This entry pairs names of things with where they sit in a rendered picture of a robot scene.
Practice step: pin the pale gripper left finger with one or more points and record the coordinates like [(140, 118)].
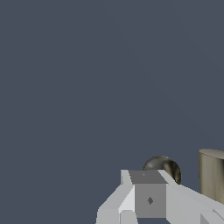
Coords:
[(125, 204)]

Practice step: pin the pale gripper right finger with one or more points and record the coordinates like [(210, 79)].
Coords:
[(186, 204)]

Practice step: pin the brass cylindrical faucet body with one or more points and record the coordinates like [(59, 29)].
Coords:
[(212, 172)]

